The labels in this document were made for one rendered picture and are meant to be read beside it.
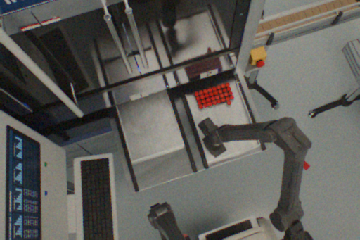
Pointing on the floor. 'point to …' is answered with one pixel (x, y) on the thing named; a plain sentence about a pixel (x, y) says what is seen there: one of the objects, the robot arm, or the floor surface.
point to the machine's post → (254, 8)
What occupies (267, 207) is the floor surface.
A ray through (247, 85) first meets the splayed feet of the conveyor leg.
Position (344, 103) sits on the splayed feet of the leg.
